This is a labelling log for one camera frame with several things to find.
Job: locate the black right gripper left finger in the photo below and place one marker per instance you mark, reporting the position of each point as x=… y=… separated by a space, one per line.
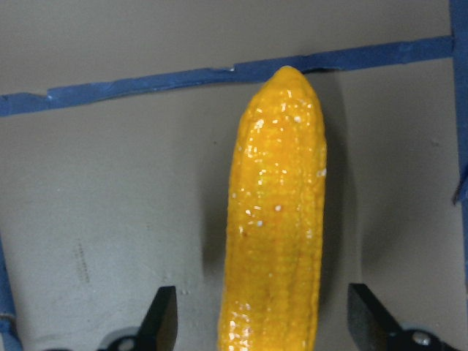
x=159 y=328

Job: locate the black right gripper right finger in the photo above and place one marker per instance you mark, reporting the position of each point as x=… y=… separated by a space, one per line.
x=373 y=328

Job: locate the yellow corn cob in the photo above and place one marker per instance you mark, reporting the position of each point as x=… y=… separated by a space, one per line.
x=275 y=215

